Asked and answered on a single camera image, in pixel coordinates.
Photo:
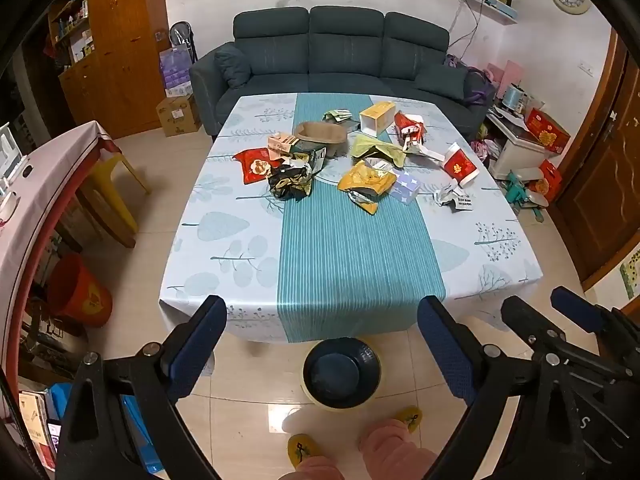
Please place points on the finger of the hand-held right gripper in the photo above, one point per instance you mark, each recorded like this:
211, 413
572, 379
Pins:
525, 320
580, 305

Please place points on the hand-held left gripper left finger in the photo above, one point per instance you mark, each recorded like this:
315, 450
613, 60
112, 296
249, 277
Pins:
197, 345

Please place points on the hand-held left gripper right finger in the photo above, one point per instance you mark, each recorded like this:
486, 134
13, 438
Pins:
445, 345

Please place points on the dark bin with yellow rim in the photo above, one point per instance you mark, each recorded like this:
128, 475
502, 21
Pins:
340, 375

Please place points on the printed board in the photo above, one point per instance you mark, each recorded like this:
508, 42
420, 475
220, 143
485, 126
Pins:
622, 272

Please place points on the yellow slipper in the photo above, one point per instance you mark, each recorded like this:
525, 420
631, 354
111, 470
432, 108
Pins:
409, 417
302, 449

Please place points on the person's right leg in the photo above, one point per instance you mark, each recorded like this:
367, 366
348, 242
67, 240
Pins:
395, 452

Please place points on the person's leg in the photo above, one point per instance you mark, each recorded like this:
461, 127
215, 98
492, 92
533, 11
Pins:
310, 470
395, 452

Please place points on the wooden door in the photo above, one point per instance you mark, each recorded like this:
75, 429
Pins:
595, 185

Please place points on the teal toy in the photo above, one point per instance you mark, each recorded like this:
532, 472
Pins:
522, 192

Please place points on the red gift bag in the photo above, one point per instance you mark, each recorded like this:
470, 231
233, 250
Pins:
547, 182

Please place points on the leaf printed teal tablecloth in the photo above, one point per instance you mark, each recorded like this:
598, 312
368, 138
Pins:
350, 260

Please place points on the orange bucket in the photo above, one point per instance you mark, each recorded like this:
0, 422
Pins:
80, 292

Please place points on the crumpled white receipt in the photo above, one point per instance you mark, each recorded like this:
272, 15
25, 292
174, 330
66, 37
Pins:
452, 197

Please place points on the red paper cup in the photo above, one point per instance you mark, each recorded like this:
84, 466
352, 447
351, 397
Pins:
460, 165

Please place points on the white low cabinet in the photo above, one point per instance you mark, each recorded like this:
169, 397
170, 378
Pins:
515, 150

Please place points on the person's left leg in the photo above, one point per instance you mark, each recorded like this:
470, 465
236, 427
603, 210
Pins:
310, 470

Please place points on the phone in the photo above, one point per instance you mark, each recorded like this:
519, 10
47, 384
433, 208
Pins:
54, 435

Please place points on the red gift box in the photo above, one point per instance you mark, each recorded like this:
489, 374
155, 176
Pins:
547, 130

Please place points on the yellow plastic stool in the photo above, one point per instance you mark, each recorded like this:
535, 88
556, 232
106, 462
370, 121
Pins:
117, 185

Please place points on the orange yellow snack packet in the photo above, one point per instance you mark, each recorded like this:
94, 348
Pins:
365, 182

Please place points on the stack of books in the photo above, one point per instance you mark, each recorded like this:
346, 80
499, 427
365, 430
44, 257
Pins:
35, 425

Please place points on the black gold crumpled wrapper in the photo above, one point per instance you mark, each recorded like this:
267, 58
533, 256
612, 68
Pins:
290, 182

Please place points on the red snack packet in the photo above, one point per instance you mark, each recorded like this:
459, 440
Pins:
256, 166

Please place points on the white paper strip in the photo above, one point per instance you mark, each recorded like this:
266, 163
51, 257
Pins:
425, 152

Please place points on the light blue pot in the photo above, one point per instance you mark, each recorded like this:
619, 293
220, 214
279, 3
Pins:
514, 97

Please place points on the red open box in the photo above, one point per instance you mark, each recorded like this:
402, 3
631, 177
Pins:
410, 130

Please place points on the small pink orange box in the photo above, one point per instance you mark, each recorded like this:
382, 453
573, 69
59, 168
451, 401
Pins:
280, 142

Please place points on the silver black packet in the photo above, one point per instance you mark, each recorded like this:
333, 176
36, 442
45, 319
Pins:
314, 159

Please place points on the side table with pink cloth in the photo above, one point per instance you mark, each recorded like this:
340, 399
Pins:
45, 185

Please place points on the cardboard box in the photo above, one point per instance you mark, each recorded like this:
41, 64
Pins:
177, 115

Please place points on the orange white box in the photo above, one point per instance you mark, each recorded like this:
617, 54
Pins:
377, 117

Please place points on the pink board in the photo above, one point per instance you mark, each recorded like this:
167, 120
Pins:
505, 76

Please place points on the purple bag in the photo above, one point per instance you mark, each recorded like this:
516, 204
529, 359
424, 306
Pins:
477, 82

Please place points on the brown paper tray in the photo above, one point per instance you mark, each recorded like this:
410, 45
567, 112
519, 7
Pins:
320, 136

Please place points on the dark teal cushion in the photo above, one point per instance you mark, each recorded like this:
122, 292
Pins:
232, 69
442, 82

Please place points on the green white wrapper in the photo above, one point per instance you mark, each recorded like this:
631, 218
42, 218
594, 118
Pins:
339, 116

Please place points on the white device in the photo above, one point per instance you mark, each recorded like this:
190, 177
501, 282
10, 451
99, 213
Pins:
10, 155

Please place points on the purple printed carton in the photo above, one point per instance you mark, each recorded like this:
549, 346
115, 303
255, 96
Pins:
175, 67

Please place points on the wooden cabinet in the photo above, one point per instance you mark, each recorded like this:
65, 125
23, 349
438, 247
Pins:
125, 50

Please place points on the black folded chair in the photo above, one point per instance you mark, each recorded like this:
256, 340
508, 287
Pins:
182, 40

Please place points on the dark teal sofa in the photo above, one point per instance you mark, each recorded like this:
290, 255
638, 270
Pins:
345, 50

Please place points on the row of shelf bottles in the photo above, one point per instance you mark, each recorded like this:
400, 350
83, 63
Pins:
75, 20

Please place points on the wall outlet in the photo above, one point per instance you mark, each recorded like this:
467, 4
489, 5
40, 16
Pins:
587, 67

